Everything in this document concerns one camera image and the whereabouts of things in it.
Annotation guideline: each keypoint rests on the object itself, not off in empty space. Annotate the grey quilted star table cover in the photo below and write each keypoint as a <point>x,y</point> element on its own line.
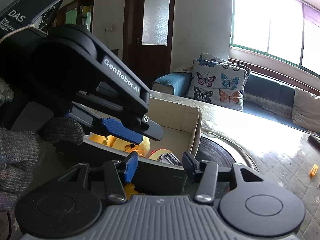
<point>275,170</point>

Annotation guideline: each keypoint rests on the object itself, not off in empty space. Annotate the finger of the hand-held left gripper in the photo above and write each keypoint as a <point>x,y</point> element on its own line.
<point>152,130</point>
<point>117,127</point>

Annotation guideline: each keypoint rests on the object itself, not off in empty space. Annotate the small yellow toy piece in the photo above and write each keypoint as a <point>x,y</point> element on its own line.
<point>314,171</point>

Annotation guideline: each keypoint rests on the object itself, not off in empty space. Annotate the dark wooden door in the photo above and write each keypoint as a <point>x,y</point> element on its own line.
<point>132,30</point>

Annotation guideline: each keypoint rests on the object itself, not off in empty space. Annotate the blue sofa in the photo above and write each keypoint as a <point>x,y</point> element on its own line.
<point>170,82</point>

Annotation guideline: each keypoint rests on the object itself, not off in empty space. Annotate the beige sofa cushion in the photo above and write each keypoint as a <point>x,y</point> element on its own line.
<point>307,110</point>

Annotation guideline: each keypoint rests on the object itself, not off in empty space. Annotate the large butterfly print pillow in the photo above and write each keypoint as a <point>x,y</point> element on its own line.
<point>215,87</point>

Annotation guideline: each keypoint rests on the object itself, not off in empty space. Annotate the green framed window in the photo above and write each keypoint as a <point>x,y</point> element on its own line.
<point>275,25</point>

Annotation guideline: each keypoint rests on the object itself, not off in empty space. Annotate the wooden display cabinet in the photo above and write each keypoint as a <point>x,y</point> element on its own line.
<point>82,12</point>

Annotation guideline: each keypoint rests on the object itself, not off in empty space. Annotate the black remote control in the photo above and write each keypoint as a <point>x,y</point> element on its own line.
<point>315,142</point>

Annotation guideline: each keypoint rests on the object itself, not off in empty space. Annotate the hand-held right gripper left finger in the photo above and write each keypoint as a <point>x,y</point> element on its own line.
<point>131,167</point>

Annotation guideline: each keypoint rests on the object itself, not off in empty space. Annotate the person's left hand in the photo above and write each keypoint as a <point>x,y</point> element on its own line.
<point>17,160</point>

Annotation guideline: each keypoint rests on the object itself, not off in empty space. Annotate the yellow plush duck toy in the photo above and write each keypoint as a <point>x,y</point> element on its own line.
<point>112,143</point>

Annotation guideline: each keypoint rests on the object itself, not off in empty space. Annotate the small orange rubber duck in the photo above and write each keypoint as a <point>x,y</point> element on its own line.
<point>133,189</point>

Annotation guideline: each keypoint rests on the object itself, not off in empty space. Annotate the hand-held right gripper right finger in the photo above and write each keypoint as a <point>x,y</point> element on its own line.
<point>190,166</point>

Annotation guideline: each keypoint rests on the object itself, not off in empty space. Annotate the grey cardboard box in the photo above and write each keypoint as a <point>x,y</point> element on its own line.
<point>160,177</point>

